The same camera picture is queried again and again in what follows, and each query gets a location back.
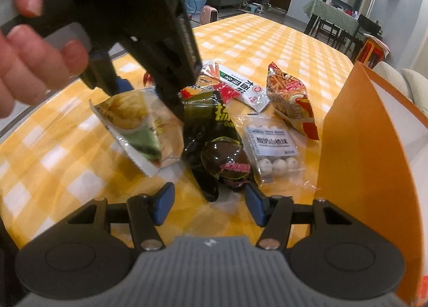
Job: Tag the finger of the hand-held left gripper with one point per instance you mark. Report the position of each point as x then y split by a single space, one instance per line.
174 62
115 86

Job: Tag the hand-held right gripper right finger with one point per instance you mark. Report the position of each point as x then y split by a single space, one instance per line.
255 205

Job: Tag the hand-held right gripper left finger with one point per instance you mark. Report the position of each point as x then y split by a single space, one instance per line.
164 203

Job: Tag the yellow-green chips packet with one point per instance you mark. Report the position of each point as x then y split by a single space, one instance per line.
133 116

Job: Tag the clear packet of white balls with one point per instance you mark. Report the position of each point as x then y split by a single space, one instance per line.
271 146

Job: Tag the red cracker packet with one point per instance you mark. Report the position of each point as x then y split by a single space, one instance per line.
227 91

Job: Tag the black snack packet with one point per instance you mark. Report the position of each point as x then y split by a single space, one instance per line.
207 119

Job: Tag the white stick snack packet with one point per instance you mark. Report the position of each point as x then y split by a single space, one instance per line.
244 88

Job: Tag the orange-red stick snack packet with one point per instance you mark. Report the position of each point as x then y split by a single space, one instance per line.
291 99

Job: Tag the orange cardboard box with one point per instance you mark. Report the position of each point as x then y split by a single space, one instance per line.
361 133

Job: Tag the person's left hand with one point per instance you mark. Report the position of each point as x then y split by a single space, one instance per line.
30 62

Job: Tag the pink heater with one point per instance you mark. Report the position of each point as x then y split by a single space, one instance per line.
210 14

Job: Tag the yellow checked tablecloth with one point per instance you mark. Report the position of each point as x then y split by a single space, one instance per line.
254 39

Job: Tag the small plastic stool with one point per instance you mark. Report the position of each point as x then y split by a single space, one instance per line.
253 8

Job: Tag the black dining chair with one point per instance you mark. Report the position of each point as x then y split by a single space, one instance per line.
354 34
319 29

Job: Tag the dining table with green cloth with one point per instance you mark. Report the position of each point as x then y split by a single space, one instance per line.
331 12

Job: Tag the beige sofa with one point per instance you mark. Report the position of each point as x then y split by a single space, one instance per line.
384 71

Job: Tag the stack of orange stools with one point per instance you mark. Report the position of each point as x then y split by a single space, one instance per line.
371 51

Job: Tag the grey pillow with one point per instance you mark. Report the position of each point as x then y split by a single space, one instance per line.
416 84

